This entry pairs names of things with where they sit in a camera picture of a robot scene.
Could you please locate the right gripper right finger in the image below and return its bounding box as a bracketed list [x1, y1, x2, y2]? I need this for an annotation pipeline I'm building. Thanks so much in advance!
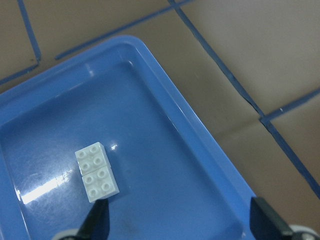
[249, 197, 294, 240]

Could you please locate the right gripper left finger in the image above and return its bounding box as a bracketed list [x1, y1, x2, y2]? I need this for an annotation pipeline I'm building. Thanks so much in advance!
[77, 199, 110, 240]

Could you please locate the white block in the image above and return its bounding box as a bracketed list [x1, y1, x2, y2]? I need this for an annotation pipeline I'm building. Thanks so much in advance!
[75, 142, 111, 176]
[82, 166, 120, 203]

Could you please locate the blue plastic tray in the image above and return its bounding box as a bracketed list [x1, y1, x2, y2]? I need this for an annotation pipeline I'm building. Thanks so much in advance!
[0, 35, 254, 240]

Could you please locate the brown paper table cover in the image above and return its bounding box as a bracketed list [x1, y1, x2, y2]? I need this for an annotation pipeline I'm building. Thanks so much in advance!
[0, 0, 320, 230]

